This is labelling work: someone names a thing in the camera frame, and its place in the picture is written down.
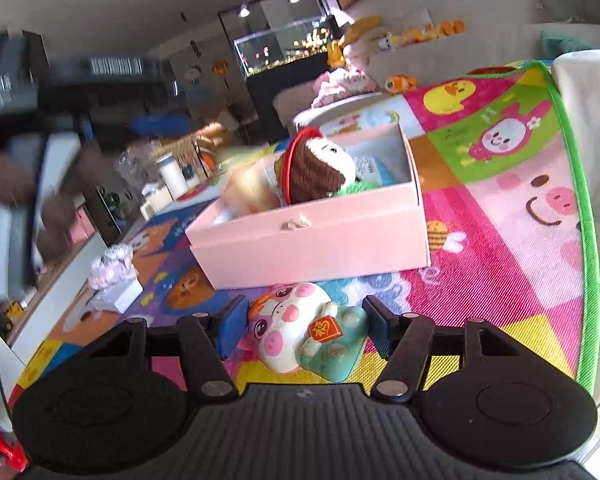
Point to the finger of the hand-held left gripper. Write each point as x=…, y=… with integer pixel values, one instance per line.
x=160, y=125

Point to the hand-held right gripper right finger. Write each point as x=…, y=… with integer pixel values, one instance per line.
x=380, y=327

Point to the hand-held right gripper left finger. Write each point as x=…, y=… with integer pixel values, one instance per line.
x=232, y=327

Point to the ceramic pig figurine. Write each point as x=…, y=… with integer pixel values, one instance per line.
x=290, y=330

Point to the pink cardboard box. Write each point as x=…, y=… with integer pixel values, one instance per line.
x=305, y=255

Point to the bread roll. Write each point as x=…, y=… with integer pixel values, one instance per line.
x=250, y=190

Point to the blue white soft packet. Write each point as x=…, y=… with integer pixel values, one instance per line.
x=380, y=172

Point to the crochet doll with brown hair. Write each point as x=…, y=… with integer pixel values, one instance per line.
x=315, y=170

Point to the clear plastic bag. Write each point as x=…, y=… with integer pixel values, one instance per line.
x=135, y=170

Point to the white plastic bottle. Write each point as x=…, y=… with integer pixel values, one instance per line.
x=172, y=180

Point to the black fish tank cabinet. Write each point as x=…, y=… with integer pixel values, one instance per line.
x=265, y=95

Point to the small white box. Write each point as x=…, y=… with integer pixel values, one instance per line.
x=120, y=297

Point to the pink bag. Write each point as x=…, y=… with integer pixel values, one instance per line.
x=80, y=225

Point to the colourful cartoon play mat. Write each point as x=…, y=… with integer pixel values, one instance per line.
x=505, y=280

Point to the pink crochet flower bouquet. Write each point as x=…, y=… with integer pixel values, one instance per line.
x=112, y=265

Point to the glass fish tank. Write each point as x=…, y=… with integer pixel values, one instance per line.
x=280, y=50

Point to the pink frilly clothes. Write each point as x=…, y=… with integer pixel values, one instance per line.
x=342, y=87

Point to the small yellow plush toy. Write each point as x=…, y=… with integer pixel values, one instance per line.
x=335, y=54

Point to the yellow toy vehicle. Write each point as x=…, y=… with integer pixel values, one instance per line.
x=11, y=317

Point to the yellow pillow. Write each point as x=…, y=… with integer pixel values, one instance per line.
x=362, y=29

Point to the white plush toy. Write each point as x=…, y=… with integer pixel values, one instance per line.
x=385, y=41

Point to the orange fish plush toy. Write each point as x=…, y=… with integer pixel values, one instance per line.
x=401, y=83

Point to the red plastic object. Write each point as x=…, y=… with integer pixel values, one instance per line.
x=0, y=440

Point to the beige sofa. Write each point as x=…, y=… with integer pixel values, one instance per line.
x=430, y=55

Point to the white paper sheet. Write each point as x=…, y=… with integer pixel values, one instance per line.
x=424, y=17

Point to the yellow duck plush toys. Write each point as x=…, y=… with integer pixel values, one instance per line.
x=430, y=32

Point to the panda wall clock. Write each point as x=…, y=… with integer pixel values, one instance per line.
x=193, y=72

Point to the orange wall hanging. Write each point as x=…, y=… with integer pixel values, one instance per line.
x=219, y=68

